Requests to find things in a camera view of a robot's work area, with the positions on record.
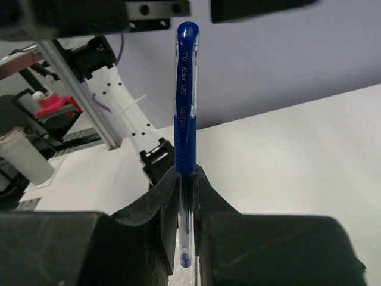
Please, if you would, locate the white cylinder container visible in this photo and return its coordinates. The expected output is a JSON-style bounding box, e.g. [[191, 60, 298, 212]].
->
[[1, 128, 55, 185]]

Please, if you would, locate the aluminium frame rail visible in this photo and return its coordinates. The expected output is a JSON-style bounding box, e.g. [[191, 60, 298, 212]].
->
[[35, 40, 123, 150]]

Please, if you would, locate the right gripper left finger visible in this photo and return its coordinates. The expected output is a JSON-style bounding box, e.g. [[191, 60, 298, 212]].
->
[[1, 168, 178, 285]]

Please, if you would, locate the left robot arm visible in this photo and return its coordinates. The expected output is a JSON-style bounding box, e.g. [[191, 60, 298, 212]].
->
[[56, 36, 174, 186]]

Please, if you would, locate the red plastic part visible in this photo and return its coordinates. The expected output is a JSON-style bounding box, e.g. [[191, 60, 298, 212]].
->
[[32, 91, 82, 118]]

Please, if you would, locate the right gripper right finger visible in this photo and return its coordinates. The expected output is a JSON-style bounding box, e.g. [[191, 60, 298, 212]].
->
[[194, 166, 366, 285]]

